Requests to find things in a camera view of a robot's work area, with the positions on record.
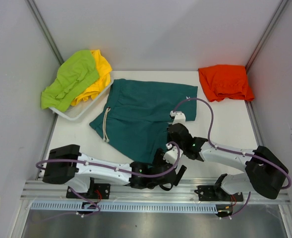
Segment teal shorts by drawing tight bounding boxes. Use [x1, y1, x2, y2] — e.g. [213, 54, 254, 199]
[89, 79, 198, 163]

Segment aluminium frame post left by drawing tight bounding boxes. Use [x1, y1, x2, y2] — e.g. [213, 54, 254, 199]
[25, 0, 64, 65]

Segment yellow shorts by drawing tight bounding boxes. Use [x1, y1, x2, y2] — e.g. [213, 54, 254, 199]
[71, 50, 112, 106]

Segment white perforated plastic basket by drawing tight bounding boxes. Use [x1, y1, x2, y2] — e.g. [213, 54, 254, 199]
[49, 77, 114, 121]

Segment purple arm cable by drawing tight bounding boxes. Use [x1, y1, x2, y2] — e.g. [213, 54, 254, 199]
[173, 97, 292, 220]
[35, 141, 181, 221]

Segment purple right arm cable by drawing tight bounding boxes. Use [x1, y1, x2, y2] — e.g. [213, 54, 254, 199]
[173, 97, 292, 220]

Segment lime green shorts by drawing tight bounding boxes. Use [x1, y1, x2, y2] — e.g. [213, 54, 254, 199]
[41, 50, 99, 112]

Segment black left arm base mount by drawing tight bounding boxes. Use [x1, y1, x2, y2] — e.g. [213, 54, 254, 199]
[78, 183, 111, 200]

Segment white slotted cable duct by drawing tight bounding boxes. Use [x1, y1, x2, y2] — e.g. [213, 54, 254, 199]
[30, 201, 229, 214]

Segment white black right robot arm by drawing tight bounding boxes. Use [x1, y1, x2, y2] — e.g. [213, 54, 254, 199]
[168, 123, 289, 201]

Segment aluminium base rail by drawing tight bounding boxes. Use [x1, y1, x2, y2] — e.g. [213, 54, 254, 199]
[20, 176, 292, 205]

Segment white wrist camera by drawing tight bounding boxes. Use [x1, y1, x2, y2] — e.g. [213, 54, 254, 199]
[163, 143, 183, 165]
[170, 111, 186, 125]

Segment aluminium frame post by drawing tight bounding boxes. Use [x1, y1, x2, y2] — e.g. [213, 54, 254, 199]
[25, 0, 64, 65]
[245, 0, 291, 73]

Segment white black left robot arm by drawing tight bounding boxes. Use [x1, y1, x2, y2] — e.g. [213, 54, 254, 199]
[36, 144, 187, 198]

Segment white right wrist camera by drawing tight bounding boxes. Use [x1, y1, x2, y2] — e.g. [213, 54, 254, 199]
[170, 111, 186, 125]

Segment orange shorts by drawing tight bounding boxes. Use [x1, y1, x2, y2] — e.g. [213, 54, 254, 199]
[198, 64, 254, 102]

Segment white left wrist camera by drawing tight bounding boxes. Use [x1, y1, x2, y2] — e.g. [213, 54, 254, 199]
[163, 143, 183, 165]

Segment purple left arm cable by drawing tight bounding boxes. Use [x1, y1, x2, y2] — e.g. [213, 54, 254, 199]
[35, 141, 181, 221]

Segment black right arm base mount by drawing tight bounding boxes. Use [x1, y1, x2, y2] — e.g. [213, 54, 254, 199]
[194, 174, 243, 202]

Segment aluminium frame post right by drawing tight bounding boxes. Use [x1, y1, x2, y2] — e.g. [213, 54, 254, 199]
[245, 0, 291, 73]

